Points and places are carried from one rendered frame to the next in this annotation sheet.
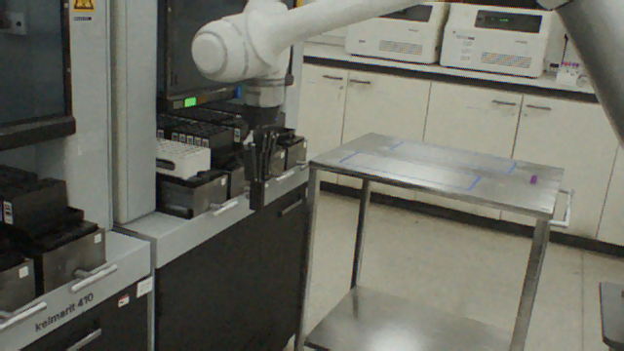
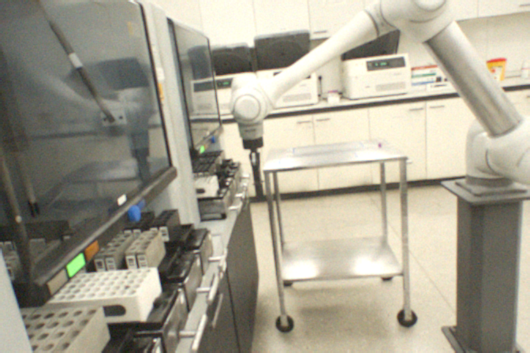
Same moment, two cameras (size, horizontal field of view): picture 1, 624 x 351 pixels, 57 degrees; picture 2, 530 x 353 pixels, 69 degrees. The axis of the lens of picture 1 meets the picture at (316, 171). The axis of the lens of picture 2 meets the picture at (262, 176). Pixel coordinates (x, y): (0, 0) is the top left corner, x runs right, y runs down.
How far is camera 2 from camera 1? 0.52 m
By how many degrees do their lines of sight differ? 17
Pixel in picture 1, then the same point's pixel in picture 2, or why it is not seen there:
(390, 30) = (224, 96)
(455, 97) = (274, 126)
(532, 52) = (311, 89)
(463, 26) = not seen: hidden behind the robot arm
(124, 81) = (178, 142)
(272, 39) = (276, 91)
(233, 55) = (263, 104)
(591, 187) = not seen: hidden behind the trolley
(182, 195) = (216, 206)
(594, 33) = (449, 49)
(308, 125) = not seen: hidden behind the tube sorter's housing
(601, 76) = (454, 68)
